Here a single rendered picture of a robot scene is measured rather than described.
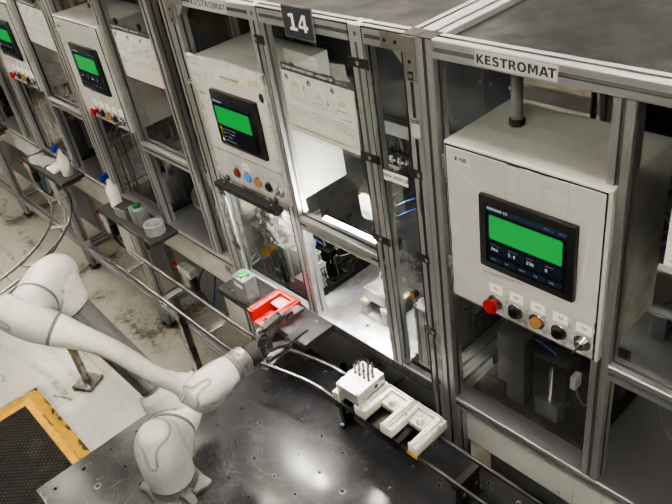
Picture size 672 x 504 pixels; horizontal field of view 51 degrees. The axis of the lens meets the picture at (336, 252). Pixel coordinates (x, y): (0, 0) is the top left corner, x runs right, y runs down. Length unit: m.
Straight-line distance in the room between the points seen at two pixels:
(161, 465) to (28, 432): 1.75
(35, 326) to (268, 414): 0.91
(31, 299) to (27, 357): 2.35
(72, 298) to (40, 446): 1.74
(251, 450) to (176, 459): 0.31
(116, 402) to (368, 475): 1.88
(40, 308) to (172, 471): 0.65
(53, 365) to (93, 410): 0.51
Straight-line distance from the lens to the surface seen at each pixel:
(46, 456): 3.82
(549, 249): 1.59
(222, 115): 2.38
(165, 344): 4.13
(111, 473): 2.64
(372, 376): 2.29
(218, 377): 2.08
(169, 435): 2.29
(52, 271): 2.22
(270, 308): 2.64
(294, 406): 2.60
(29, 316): 2.12
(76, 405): 4.01
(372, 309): 2.55
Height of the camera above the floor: 2.56
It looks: 35 degrees down
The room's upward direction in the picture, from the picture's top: 10 degrees counter-clockwise
